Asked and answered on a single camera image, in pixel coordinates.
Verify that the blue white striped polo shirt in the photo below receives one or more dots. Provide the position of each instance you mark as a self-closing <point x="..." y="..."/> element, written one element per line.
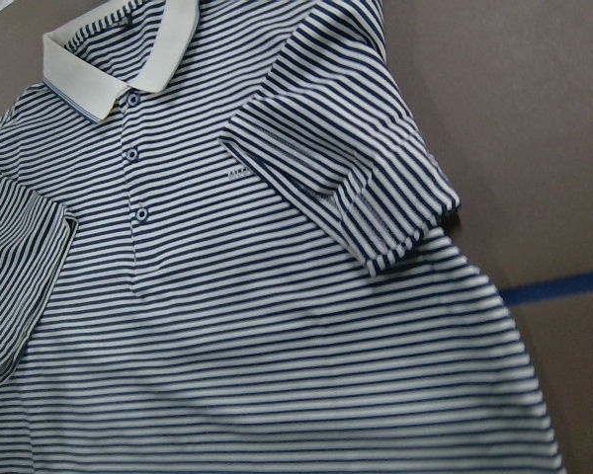
<point x="222" y="251"/>

